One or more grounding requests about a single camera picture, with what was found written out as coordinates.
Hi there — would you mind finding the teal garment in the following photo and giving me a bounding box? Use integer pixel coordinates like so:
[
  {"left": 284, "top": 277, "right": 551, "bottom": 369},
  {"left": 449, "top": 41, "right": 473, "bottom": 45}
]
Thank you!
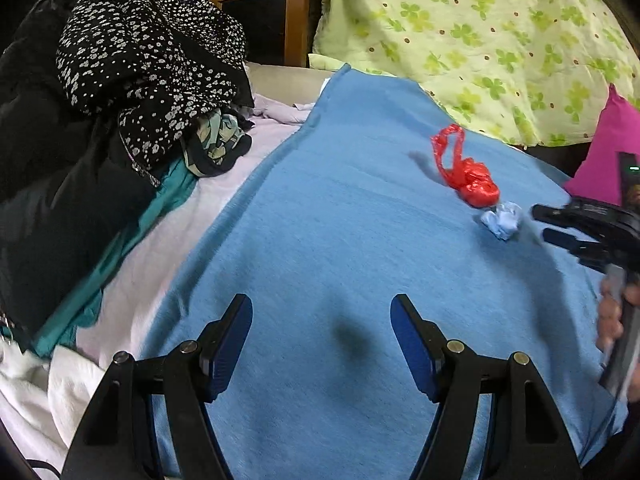
[{"left": 29, "top": 159, "right": 196, "bottom": 359}]

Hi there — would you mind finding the wooden nightstand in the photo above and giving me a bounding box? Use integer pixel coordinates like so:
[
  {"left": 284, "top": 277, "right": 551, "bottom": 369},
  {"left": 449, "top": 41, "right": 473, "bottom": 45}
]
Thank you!
[{"left": 209, "top": 0, "right": 321, "bottom": 67}]

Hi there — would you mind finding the light blue tissue bundle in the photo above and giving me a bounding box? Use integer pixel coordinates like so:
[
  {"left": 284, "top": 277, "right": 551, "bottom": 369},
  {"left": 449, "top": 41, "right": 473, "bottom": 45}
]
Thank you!
[{"left": 480, "top": 202, "right": 523, "bottom": 242}]

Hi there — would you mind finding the green patterned cloth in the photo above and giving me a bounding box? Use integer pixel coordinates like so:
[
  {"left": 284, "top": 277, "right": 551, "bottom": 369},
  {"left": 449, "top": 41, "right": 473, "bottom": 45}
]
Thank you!
[{"left": 181, "top": 110, "right": 254, "bottom": 178}]

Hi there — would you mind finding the black jacket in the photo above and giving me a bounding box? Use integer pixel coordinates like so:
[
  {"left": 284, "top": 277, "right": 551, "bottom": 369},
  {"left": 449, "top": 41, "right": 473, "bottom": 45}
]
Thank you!
[{"left": 1, "top": 0, "right": 155, "bottom": 340}]

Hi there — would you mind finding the black white dotted garment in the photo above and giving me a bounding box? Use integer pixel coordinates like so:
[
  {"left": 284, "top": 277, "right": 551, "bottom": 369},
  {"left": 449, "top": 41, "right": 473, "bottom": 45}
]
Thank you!
[{"left": 55, "top": 0, "right": 254, "bottom": 170}]

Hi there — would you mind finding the person's right hand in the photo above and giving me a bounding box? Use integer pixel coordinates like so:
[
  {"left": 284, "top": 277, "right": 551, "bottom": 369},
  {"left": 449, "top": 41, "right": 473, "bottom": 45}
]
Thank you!
[{"left": 596, "top": 278, "right": 624, "bottom": 352}]

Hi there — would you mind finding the green clover print quilt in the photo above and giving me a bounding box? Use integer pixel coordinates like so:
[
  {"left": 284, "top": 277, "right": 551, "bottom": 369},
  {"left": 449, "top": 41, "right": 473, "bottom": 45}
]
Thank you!
[{"left": 309, "top": 0, "right": 639, "bottom": 148}]

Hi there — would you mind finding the white bed sheet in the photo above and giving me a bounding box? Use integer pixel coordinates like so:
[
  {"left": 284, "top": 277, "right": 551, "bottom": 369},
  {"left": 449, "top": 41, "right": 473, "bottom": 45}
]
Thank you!
[{"left": 1, "top": 112, "right": 299, "bottom": 479}]

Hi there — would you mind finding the small red knotted bag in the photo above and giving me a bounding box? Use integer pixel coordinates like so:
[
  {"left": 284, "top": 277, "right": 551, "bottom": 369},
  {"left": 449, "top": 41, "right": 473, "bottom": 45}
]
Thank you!
[{"left": 431, "top": 124, "right": 500, "bottom": 209}]

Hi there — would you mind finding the magenta pillow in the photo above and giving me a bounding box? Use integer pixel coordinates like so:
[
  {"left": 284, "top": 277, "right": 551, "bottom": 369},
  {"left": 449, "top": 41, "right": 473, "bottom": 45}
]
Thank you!
[{"left": 563, "top": 84, "right": 640, "bottom": 206}]

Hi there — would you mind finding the blue fleece blanket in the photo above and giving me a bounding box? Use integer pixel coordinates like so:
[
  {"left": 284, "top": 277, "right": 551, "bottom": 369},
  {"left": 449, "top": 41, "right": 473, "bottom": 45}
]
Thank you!
[{"left": 142, "top": 70, "right": 626, "bottom": 479}]

